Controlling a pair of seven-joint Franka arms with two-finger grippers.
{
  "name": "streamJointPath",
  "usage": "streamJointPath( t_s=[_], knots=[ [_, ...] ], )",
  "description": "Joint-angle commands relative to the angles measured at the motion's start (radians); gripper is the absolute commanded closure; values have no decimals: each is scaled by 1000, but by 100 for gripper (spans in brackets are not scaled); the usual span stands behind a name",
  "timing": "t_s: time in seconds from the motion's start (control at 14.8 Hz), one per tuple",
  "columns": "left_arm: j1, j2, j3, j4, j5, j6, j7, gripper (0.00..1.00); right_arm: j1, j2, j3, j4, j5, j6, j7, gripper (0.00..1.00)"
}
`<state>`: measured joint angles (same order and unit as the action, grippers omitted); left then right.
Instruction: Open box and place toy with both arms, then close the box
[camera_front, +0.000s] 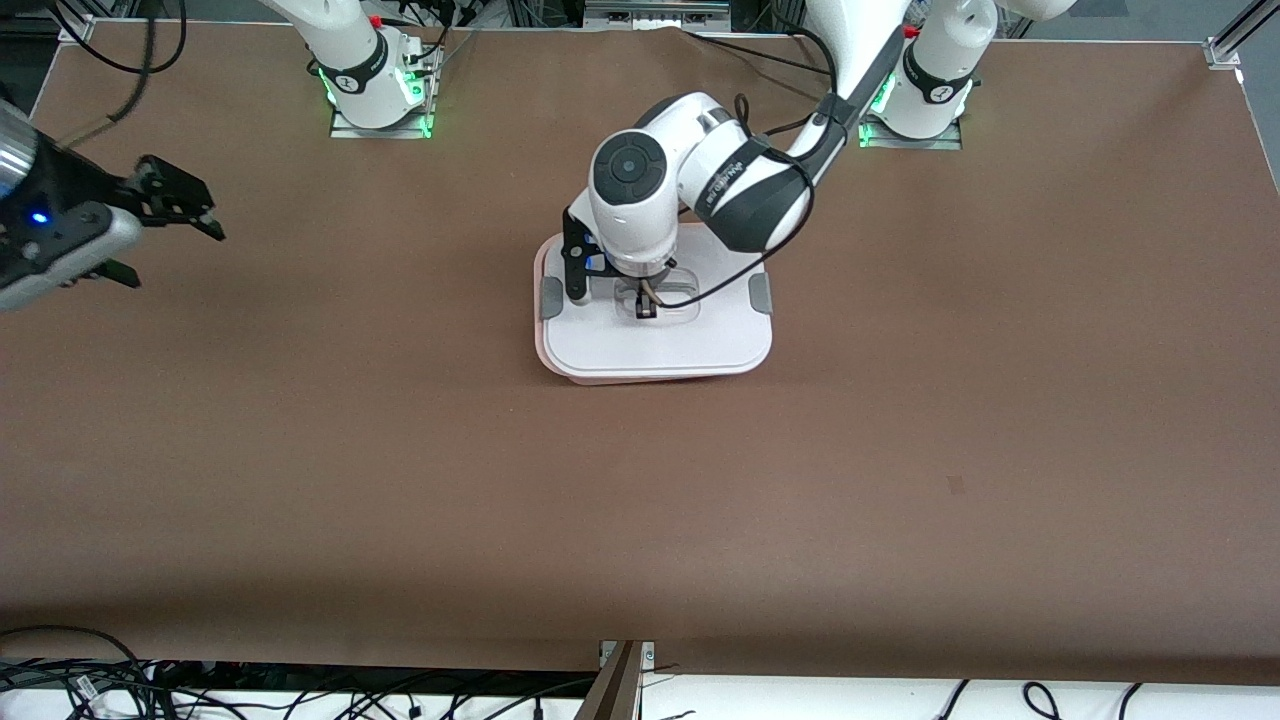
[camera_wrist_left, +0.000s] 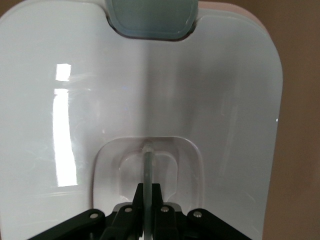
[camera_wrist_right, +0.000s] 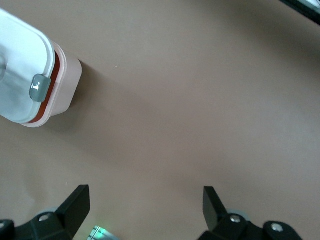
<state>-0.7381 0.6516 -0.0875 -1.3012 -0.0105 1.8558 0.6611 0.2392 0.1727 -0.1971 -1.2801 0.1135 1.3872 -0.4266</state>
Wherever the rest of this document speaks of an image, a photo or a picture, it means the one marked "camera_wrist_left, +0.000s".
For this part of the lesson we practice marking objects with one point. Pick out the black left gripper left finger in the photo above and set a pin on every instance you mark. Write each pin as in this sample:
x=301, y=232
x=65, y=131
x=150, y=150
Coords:
x=125, y=222

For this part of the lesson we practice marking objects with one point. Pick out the white lid with grey latches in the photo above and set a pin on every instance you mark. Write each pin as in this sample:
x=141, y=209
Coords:
x=175, y=87

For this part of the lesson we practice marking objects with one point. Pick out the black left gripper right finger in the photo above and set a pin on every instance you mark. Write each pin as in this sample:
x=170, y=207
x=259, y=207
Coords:
x=165, y=225

